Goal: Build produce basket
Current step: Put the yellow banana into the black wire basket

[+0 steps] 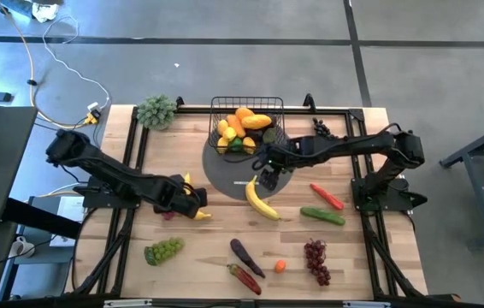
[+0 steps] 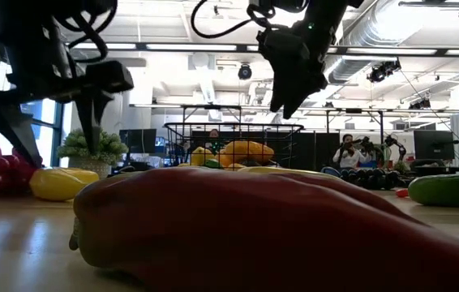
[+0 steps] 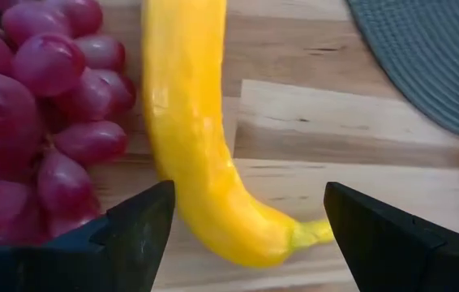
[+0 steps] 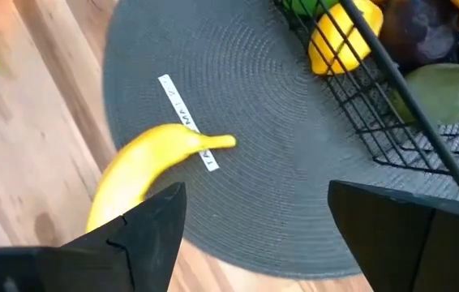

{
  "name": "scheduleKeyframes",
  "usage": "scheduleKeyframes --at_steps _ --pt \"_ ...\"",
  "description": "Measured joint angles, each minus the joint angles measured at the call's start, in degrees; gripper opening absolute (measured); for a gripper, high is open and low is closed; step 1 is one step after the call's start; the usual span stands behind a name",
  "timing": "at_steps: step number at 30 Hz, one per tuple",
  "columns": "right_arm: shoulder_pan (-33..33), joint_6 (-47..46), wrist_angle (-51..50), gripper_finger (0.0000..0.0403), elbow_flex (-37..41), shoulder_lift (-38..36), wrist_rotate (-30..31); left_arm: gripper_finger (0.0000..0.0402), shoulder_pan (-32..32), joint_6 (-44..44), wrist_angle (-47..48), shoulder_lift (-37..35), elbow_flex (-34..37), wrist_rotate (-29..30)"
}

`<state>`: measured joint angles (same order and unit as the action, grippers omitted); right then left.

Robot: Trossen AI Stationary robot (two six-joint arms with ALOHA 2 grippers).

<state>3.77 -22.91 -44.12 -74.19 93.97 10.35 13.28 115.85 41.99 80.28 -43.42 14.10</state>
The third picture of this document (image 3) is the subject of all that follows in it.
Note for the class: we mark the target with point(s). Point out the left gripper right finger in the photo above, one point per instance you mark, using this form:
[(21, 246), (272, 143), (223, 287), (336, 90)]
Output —
[(408, 259)]

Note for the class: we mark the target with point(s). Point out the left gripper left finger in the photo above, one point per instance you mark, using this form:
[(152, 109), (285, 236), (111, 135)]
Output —
[(71, 263)]

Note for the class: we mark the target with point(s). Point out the pink grape bunch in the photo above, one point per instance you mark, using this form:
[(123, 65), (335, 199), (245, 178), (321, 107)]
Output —
[(22, 101)]

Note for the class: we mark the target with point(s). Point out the yellow banana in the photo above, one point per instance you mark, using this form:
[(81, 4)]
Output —
[(189, 121)]

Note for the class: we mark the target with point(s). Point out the grey round woven placemat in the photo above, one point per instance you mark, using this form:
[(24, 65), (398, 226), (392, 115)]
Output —
[(428, 61)]

